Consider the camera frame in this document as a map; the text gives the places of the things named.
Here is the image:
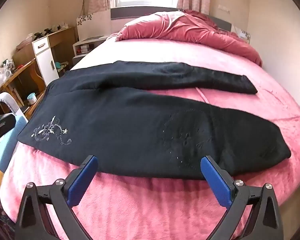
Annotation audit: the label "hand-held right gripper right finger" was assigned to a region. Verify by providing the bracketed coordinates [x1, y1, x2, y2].
[200, 155, 283, 240]

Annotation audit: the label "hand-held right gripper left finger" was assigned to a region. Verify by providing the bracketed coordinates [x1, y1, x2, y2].
[14, 155, 98, 240]

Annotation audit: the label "black embroidered pants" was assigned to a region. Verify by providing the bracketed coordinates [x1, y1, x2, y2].
[17, 60, 292, 180]

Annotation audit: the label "blue yellow patterned cloth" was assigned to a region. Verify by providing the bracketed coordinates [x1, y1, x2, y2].
[0, 115, 28, 205]

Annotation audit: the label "white plastic bag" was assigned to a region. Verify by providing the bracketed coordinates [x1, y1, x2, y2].
[0, 66, 13, 92]

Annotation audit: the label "wooden low table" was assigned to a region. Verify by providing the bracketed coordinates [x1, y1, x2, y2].
[0, 59, 47, 117]

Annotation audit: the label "pink fleece blanket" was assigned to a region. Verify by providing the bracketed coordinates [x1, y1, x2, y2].
[0, 36, 300, 240]

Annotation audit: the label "white cabinet with drawer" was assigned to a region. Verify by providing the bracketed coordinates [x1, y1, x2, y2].
[32, 35, 60, 80]

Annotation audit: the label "dark patterned bag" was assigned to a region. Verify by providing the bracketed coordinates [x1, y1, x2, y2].
[0, 192, 15, 230]

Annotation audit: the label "wooden desk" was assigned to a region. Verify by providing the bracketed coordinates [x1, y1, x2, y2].
[12, 27, 77, 80]

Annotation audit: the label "white bedside shelf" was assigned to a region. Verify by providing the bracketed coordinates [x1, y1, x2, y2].
[72, 36, 108, 68]

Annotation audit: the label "floral print cardboard box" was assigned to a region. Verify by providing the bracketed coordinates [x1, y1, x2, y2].
[76, 11, 112, 42]

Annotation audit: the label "white floral print board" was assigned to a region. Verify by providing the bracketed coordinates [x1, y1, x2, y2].
[231, 26, 252, 45]

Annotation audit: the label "red duvet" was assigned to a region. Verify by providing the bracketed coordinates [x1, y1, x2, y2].
[115, 9, 263, 67]

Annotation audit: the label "grey headboard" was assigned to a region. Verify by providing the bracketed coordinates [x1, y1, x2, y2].
[110, 7, 232, 32]

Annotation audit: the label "white frame chair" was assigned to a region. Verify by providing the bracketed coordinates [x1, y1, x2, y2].
[0, 92, 28, 120]

